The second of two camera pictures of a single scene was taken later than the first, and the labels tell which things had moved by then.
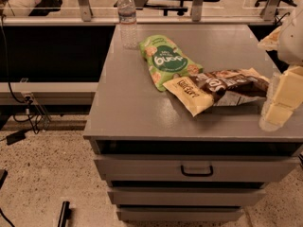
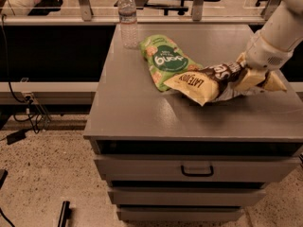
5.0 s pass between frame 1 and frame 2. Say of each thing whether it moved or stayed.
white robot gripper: moved
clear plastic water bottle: stayed
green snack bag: stayed
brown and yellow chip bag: moved
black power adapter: stayed
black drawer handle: stayed
